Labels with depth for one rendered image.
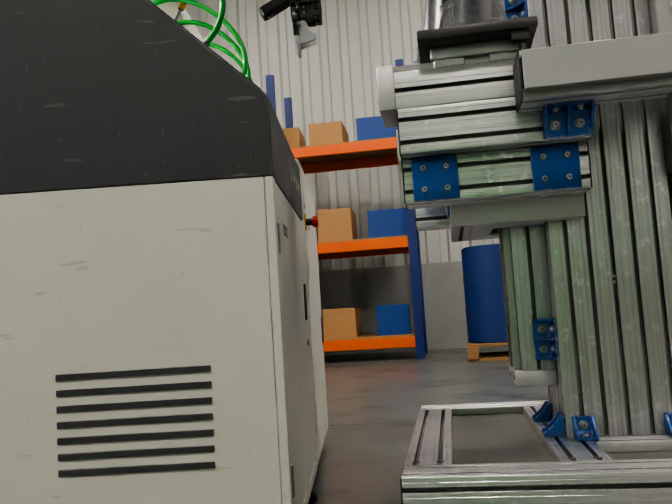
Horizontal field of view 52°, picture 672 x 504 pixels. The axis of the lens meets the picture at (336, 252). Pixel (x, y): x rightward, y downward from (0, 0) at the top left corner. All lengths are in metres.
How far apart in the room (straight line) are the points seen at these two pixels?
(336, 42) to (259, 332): 7.60
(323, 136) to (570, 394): 5.92
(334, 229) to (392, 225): 0.60
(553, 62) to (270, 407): 0.80
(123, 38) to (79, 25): 0.09
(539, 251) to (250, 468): 0.77
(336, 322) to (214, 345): 5.71
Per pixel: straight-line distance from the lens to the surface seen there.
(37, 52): 1.55
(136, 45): 1.48
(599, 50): 1.29
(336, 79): 8.63
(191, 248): 1.36
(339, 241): 6.89
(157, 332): 1.37
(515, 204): 1.47
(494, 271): 6.27
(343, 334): 7.02
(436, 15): 2.13
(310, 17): 1.92
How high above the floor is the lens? 0.52
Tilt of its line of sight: 5 degrees up
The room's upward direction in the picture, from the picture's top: 4 degrees counter-clockwise
